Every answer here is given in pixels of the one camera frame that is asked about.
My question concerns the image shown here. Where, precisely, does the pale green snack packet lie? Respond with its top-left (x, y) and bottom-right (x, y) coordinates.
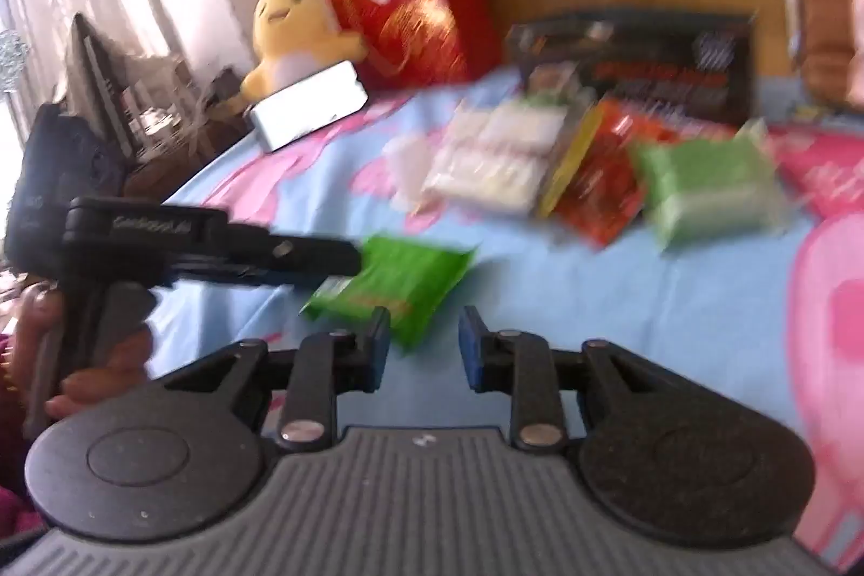
top-left (633, 120), bottom-right (789, 254)

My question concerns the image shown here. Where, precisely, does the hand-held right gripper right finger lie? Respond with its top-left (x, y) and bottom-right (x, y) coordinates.
top-left (459, 306), bottom-right (684, 453)

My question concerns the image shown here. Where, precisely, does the person's left hand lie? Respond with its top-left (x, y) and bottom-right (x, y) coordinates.
top-left (12, 284), bottom-right (156, 422)

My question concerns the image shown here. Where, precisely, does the white box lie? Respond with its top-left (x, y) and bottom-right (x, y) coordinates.
top-left (246, 59), bottom-right (369, 153)

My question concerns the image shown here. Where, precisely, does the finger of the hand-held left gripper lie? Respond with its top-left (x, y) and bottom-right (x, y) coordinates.
top-left (168, 231), bottom-right (363, 289)

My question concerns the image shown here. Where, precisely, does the red pillow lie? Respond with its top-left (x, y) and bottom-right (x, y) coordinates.
top-left (327, 0), bottom-right (495, 86)

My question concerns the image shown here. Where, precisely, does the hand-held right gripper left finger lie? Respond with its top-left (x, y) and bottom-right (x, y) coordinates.
top-left (154, 306), bottom-right (393, 453)

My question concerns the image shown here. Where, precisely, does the black cardboard box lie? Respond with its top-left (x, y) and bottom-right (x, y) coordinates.
top-left (505, 11), bottom-right (758, 126)

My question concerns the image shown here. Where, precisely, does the white snack multipack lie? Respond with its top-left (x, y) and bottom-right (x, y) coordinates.
top-left (420, 99), bottom-right (569, 216)

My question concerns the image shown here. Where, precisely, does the dark chair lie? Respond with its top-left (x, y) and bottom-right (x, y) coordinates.
top-left (66, 12), bottom-right (252, 200)

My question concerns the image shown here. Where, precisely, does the red snack packet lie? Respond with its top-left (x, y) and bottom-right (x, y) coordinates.
top-left (538, 99), bottom-right (671, 248)

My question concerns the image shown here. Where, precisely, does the blue printed bedsheet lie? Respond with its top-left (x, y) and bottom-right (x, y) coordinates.
top-left (145, 70), bottom-right (864, 573)

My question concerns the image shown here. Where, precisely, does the person's left forearm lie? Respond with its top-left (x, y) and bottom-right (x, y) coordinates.
top-left (0, 329), bottom-right (50, 543)

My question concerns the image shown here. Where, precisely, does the yellow plush duck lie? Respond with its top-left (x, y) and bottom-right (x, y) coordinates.
top-left (238, 0), bottom-right (369, 102)

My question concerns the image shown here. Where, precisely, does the bright green snack packet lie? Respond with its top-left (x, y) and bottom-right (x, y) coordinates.
top-left (300, 234), bottom-right (478, 352)

